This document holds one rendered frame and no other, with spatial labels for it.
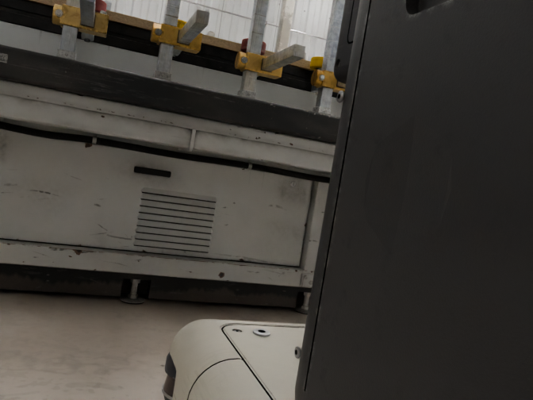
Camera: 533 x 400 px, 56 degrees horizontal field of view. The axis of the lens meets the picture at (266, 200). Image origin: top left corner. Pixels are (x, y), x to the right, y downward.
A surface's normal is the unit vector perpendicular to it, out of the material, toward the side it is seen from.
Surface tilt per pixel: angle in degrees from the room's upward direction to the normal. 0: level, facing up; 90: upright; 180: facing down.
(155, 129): 90
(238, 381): 17
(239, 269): 90
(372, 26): 90
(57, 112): 90
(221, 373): 28
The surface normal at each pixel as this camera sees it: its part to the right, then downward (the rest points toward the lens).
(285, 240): 0.33, 0.11
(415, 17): -0.93, -0.13
